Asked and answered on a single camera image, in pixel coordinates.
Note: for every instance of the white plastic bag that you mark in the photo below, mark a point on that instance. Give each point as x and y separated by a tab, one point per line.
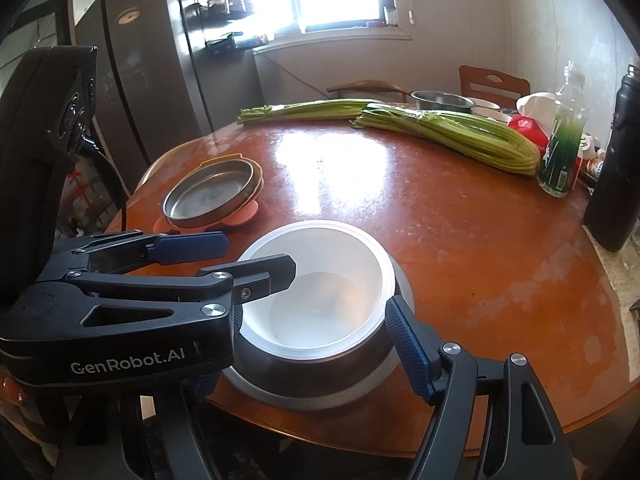
537	102

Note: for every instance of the round metal pan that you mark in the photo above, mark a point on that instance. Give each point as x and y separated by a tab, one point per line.
205	192

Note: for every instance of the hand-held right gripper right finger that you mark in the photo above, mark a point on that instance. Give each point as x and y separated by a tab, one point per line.
405	355

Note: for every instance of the steel pot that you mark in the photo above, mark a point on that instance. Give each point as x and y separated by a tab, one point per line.
440	100

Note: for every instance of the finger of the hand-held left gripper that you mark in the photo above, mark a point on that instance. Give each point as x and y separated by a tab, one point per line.
190	247
265	275

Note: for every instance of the black storage rack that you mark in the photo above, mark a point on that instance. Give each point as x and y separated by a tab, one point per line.
225	2

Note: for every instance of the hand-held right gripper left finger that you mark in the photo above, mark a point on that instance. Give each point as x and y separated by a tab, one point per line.
204	385

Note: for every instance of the red paper bowl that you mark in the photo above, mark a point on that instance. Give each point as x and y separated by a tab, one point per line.
320	310

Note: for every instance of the brown chair with cutout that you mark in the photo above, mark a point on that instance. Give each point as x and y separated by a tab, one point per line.
475	82

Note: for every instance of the long thin celery bunch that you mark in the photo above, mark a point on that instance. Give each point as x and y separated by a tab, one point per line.
300	109

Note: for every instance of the black thermos flask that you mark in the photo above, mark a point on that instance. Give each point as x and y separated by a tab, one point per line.
615	170

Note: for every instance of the light wooden chair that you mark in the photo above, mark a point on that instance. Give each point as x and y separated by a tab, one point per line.
147	172

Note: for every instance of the white ceramic bowl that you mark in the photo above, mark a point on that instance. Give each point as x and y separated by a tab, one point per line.
487	110

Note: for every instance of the grey refrigerator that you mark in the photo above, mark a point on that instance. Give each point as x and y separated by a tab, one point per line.
150	85

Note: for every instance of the stainless steel bowl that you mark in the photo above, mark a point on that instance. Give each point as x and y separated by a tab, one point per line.
300	380

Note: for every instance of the curved-back wooden chair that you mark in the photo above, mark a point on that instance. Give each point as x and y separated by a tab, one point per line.
370	85

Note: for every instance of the glass cup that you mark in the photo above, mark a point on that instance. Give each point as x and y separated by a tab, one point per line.
631	257

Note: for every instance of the thick celery bunch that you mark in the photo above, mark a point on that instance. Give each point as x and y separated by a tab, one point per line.
450	132

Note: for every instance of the white lidded jar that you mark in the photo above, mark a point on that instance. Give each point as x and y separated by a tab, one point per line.
590	142

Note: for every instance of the clear bottle with green liquid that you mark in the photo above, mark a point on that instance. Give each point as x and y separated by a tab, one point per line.
560	160

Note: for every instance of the red packet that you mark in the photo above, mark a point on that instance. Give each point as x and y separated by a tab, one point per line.
527	127

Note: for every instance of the pink plastic plate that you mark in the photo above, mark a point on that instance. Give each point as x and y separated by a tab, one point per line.
242	217

